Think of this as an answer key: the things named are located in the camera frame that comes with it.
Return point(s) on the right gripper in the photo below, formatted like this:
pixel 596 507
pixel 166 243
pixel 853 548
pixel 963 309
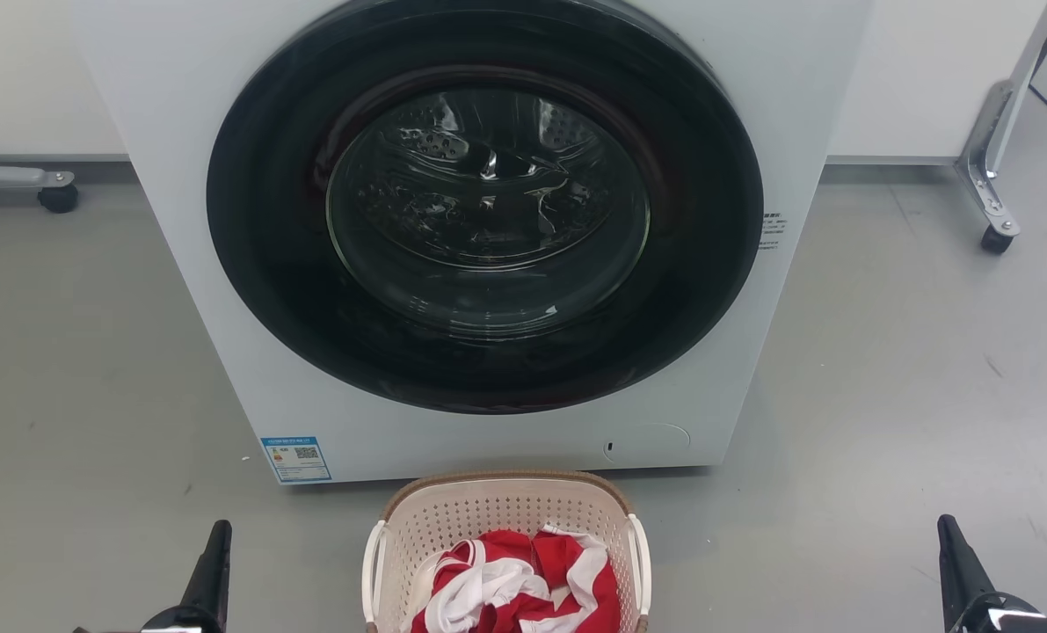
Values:
pixel 1007 615

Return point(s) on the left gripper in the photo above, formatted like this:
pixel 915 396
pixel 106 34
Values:
pixel 180 621

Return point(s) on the cream perforated laundry basket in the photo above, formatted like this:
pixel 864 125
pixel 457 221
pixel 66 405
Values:
pixel 497 510

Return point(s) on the blue energy label sticker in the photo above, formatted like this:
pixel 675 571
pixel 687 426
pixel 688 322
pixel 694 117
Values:
pixel 295 459

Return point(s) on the red and white garment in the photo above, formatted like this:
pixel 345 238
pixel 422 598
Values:
pixel 523 589

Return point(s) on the round white filter cover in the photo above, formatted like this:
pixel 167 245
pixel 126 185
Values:
pixel 655 442

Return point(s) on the black round washer door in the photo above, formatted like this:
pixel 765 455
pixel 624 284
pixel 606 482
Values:
pixel 488 352

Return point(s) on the small printed text sticker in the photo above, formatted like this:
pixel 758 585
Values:
pixel 774 230

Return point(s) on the white front-load washing machine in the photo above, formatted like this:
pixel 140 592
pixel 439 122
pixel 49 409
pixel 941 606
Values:
pixel 180 158

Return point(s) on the grey metal leg with caster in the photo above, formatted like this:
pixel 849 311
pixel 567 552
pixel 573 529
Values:
pixel 22 178
pixel 1002 132

